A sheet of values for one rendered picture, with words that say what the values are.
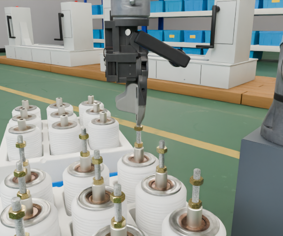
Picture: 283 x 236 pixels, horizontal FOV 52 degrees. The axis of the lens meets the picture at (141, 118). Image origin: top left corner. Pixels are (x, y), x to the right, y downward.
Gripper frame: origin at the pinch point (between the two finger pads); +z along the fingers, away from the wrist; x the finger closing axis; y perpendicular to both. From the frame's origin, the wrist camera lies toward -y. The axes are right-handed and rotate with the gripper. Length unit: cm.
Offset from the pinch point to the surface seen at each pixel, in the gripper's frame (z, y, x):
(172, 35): -2, -121, -501
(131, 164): 9.4, 2.4, 2.6
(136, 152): 7.6, 1.3, 0.9
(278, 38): -1, -249, -361
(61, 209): 16.8, 17.2, 6.5
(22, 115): 8.6, 34.1, -34.5
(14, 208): 0.8, 17.9, 29.3
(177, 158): 35, -22, -51
